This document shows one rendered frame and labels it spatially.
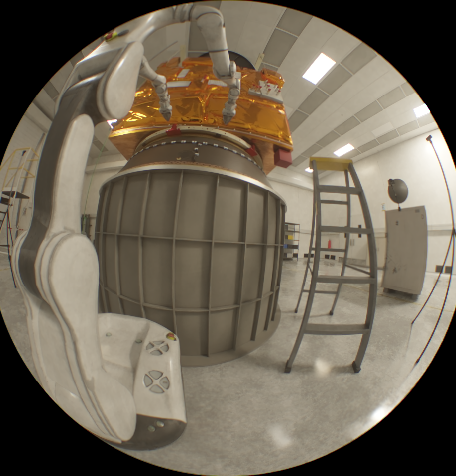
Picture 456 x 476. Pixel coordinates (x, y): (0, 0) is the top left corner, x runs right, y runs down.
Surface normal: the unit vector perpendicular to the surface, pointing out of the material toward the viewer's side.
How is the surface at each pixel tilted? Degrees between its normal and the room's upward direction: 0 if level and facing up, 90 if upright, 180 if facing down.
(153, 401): 38
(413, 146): 90
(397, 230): 90
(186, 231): 90
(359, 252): 90
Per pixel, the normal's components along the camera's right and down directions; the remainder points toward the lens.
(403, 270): -0.98, -0.07
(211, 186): 0.33, 0.00
